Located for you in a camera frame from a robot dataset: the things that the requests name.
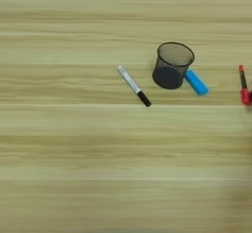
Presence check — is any black mesh pen cup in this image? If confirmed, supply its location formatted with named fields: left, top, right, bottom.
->
left=152, top=41, right=196, bottom=90

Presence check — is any silver marker with black cap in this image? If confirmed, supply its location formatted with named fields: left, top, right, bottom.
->
left=117, top=65, right=153, bottom=108

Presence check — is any blue eraser block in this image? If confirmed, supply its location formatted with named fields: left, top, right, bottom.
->
left=183, top=68, right=210, bottom=96

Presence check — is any red marker pen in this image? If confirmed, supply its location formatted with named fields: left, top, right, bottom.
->
left=237, top=64, right=252, bottom=106

